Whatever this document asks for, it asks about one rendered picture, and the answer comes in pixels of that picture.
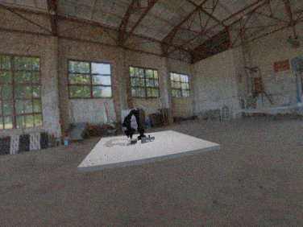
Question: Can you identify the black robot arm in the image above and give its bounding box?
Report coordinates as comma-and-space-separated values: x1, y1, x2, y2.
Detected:
122, 109, 145, 137

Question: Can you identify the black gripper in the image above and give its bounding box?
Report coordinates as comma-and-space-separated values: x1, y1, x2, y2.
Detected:
124, 126, 135, 139

